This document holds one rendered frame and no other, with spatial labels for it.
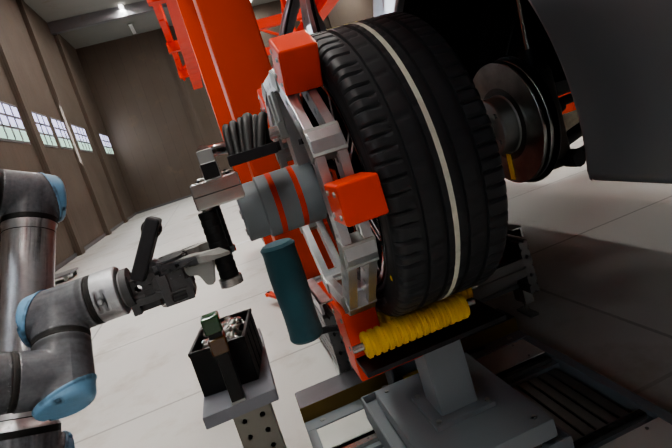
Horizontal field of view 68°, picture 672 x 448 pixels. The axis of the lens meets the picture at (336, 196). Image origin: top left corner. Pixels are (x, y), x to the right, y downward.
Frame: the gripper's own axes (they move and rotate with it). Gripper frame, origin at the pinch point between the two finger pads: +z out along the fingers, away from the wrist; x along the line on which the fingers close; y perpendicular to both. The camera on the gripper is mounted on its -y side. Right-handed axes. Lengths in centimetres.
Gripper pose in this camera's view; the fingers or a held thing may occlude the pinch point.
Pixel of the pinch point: (228, 240)
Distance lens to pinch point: 96.0
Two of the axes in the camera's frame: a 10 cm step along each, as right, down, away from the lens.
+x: 2.3, 0.7, -9.7
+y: 2.9, 9.5, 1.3
